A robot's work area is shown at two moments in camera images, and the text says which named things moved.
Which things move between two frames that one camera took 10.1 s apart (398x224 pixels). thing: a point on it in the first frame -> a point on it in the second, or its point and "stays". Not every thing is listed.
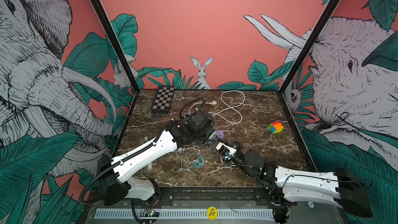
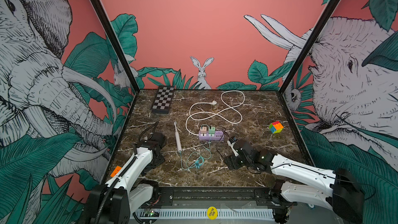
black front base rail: [199, 197] stays
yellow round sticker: [212, 212] stays
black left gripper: [210, 130] -> [161, 159]
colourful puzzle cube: [276, 127] stays
